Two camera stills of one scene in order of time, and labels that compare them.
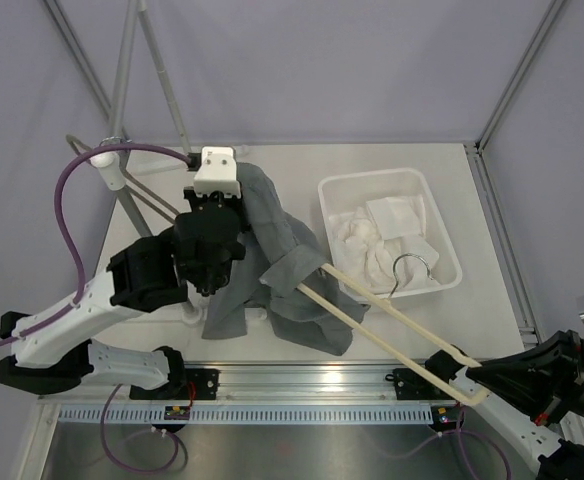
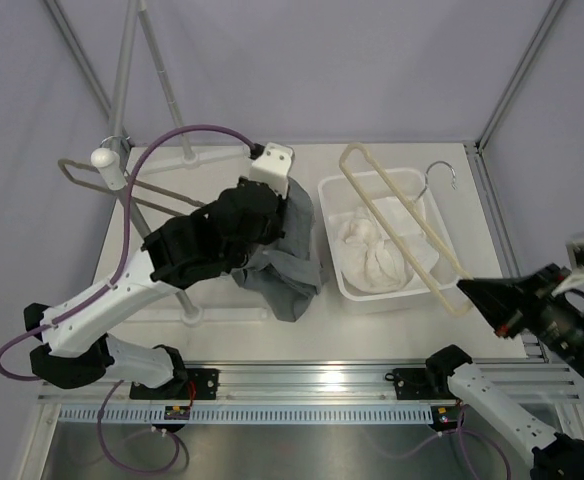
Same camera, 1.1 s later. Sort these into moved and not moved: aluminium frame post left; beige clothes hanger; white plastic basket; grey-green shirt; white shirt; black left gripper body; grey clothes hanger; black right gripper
Moved: black right gripper; grey-green shirt; black left gripper body; beige clothes hanger; grey clothes hanger
Not moved: white shirt; white plastic basket; aluminium frame post left
